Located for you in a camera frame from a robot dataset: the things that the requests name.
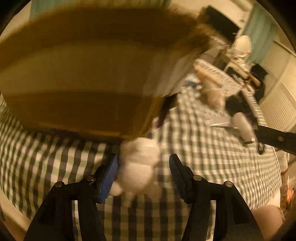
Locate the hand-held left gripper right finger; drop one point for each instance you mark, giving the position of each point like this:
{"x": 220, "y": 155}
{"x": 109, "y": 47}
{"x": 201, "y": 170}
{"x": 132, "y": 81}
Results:
{"x": 179, "y": 178}

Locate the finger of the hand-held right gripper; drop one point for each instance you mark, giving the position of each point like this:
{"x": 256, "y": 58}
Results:
{"x": 277, "y": 139}

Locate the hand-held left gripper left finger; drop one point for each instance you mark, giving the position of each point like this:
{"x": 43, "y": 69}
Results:
{"x": 108, "y": 176}

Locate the small white figurine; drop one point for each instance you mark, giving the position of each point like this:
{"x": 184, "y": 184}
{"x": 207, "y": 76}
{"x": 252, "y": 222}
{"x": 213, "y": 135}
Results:
{"x": 138, "y": 166}

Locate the brown cardboard box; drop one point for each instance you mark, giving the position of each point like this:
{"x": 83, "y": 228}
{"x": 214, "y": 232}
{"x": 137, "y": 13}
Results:
{"x": 81, "y": 69}

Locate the checkered bed sheet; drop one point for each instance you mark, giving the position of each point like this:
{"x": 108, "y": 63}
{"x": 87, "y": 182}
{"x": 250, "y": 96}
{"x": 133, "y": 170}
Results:
{"x": 196, "y": 157}

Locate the white round device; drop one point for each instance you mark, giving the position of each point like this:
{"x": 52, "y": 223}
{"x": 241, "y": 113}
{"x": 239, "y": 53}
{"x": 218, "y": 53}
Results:
{"x": 242, "y": 125}

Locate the white louvered wardrobe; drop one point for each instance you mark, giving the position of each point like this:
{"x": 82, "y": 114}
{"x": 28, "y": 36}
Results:
{"x": 279, "y": 99}

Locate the orange object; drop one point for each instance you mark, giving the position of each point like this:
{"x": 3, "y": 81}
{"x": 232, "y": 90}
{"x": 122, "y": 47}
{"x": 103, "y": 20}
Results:
{"x": 288, "y": 197}

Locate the silver blister pack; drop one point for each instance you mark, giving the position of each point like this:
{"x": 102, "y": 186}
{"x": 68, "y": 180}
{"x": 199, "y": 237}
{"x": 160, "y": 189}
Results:
{"x": 219, "y": 121}

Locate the black garment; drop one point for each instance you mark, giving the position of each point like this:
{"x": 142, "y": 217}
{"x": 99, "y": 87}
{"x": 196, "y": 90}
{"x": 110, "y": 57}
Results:
{"x": 260, "y": 74}

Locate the pale beige object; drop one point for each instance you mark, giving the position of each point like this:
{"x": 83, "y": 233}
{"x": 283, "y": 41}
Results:
{"x": 212, "y": 92}

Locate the narrow green curtain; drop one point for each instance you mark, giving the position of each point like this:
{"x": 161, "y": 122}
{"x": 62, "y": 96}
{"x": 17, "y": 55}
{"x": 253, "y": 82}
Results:
{"x": 261, "y": 32}

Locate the wide green curtain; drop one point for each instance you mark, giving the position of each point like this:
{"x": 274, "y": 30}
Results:
{"x": 39, "y": 9}

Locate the black wall television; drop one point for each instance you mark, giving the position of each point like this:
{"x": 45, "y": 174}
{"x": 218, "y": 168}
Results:
{"x": 222, "y": 23}

